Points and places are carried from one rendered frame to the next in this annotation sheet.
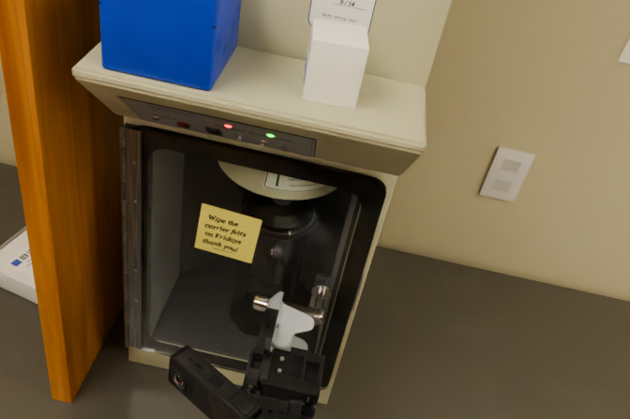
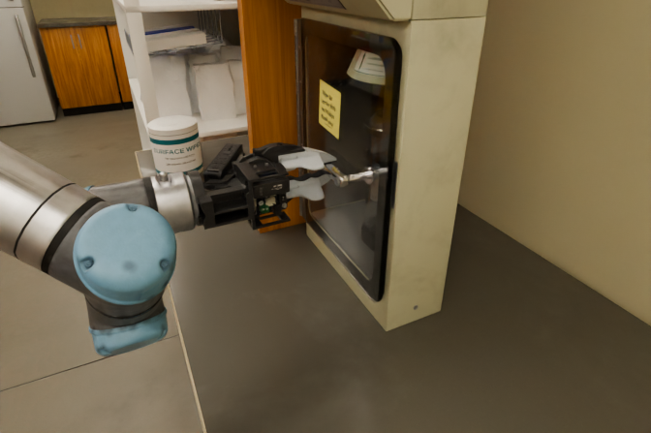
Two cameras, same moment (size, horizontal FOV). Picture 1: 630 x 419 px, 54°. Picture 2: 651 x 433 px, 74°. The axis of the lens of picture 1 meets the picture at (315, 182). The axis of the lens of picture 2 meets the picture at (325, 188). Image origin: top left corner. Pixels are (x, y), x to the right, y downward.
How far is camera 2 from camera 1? 66 cm
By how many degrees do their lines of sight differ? 54
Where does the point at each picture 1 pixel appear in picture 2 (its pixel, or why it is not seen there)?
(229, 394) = (218, 162)
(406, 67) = not seen: outside the picture
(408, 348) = (515, 357)
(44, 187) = (244, 43)
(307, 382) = (255, 174)
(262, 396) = (235, 178)
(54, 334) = not seen: hidden behind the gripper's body
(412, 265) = (611, 317)
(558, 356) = not seen: outside the picture
